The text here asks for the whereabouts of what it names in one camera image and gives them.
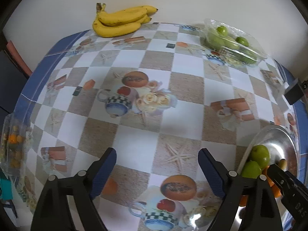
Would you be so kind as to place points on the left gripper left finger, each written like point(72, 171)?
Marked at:
point(91, 184)

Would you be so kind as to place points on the clear plastic fruit box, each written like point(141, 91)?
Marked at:
point(235, 46)

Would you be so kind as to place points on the green round jujube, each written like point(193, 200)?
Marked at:
point(251, 169)

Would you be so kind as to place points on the yellow banana bunch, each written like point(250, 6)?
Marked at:
point(123, 22)

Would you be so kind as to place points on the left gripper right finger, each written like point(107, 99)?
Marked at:
point(224, 184)

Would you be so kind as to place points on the round silver metal tray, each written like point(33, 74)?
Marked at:
point(280, 146)

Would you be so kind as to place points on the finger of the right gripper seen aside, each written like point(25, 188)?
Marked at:
point(294, 193)

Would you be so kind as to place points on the brown round longan fruit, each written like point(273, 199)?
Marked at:
point(283, 164)

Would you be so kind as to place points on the green oval jujube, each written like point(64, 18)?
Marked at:
point(261, 155)

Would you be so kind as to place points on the orange tangerine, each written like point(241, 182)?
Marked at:
point(274, 188)
point(243, 201)

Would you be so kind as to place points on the black power adapter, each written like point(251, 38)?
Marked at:
point(297, 91)

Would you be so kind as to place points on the checkered printed tablecloth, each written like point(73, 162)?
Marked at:
point(157, 97)

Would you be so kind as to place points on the clear box of small fruits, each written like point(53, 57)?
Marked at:
point(13, 139)

